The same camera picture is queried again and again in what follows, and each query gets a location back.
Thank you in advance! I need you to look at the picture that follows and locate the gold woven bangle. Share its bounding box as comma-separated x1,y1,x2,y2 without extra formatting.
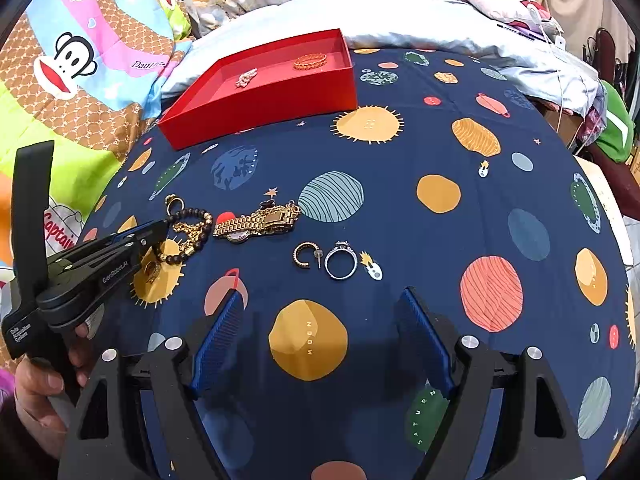
293,53,328,70

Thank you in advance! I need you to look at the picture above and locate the person's left hand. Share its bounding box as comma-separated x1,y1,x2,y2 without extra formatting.
14,323,94,460

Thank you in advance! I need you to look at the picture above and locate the gold wristwatch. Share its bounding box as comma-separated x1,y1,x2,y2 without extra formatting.
213,200,300,244

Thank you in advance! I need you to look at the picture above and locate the gold hoop earring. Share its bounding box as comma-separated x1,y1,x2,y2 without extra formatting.
292,242,323,270

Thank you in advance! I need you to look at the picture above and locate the colourful monkey cartoon blanket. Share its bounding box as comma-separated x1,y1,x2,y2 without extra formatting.
1,0,191,280

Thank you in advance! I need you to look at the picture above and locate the red cardboard box tray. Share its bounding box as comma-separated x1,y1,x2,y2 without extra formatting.
158,28,358,151

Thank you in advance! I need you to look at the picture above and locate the navy planet print bedsheet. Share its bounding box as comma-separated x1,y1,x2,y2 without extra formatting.
87,49,636,479

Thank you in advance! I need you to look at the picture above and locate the green garment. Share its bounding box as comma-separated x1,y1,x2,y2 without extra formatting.
596,80,634,162

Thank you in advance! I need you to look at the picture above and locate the light blue quilt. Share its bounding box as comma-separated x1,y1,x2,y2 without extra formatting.
162,0,605,116

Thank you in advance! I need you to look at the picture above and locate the pink white plush pillow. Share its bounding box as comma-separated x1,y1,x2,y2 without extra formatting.
465,0,564,40

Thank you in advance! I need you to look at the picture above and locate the dark wooden bead bracelet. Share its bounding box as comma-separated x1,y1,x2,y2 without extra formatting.
158,207,215,266

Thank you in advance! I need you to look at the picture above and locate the gold chain necklace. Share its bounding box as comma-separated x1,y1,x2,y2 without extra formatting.
169,219,212,254

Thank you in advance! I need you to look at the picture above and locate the silver gemstone ring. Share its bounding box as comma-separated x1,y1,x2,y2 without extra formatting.
323,239,359,281

